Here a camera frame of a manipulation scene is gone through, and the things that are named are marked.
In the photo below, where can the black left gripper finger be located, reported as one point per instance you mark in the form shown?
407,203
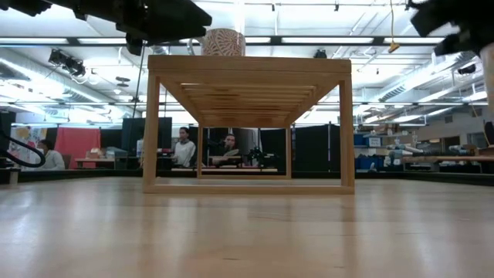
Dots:
170,21

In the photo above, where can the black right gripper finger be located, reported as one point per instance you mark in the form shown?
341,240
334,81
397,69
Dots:
436,17
459,44

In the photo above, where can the white mug orange floral pattern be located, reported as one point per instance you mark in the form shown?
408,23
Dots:
225,42

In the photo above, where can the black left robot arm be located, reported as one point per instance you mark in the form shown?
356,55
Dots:
27,5

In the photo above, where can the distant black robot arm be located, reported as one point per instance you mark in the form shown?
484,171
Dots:
262,158

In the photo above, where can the black ceiling-hung device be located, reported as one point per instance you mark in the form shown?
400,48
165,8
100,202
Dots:
67,62
467,69

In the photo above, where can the yellow hanging tag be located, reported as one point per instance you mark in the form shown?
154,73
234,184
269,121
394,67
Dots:
394,47

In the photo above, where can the wooden slatted rack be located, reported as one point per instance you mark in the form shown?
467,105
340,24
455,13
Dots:
247,63

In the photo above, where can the wooden-top grey workbench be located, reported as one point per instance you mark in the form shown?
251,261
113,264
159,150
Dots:
444,158

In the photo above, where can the small black ceiling device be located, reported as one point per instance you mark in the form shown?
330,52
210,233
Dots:
320,54

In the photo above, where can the black partition panel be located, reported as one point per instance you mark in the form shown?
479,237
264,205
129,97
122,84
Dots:
127,139
308,148

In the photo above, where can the person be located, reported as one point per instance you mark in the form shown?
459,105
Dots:
52,160
184,150
229,144

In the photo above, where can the red fabric panel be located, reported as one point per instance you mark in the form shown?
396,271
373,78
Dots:
77,143

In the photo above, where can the colourful poster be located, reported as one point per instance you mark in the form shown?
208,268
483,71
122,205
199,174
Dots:
27,135

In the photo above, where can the distant wooden-top workbench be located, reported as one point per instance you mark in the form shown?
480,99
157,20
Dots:
222,157

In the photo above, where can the blue bin shelf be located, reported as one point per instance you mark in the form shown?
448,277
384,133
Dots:
364,162

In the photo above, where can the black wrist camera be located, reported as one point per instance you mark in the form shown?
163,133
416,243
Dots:
134,46

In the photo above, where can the black aluminium table frame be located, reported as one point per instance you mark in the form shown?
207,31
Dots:
424,178

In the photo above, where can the grey metal post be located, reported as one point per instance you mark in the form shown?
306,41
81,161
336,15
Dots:
13,175

